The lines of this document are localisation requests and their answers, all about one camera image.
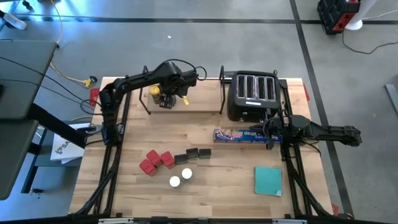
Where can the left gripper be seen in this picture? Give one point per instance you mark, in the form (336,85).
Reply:
(183,82)

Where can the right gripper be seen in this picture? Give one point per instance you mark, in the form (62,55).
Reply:
(283,130)

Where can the blue plastic wrap box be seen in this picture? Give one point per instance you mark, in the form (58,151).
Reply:
(236,136)

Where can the red smoked paprika tin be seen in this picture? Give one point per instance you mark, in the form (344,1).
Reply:
(154,157)
(168,159)
(147,167)

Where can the two white round caps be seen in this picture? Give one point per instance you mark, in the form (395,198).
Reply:
(186,173)

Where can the bagel sesame seasoning jar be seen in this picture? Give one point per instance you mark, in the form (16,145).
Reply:
(175,181)

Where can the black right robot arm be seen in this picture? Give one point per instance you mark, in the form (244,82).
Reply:
(326,132)

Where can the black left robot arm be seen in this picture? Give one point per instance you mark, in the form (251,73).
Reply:
(133,79)

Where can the black metal wooden shelf rack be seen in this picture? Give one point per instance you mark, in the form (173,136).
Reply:
(199,99)

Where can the black four-slot toaster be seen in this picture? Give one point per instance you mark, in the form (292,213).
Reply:
(253,107)

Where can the teal square cloth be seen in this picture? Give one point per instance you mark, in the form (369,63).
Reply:
(267,180)

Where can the red table clamp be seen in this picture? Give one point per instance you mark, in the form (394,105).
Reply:
(307,93)
(335,209)
(94,96)

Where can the white printed paper sheet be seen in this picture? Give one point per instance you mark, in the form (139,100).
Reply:
(63,149)

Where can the black desk support beam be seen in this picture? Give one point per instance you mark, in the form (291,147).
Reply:
(53,123)

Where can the black red tool crate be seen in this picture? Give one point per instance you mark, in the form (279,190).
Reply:
(332,15)

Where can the white floor stand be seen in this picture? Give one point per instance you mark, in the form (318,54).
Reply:
(354,25)

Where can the grey desk top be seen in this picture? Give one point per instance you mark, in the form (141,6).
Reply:
(15,155)
(18,102)

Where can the black metal rig frame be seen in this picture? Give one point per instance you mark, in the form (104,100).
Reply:
(285,90)

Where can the white frame label strip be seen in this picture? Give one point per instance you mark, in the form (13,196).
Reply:
(289,221)
(116,221)

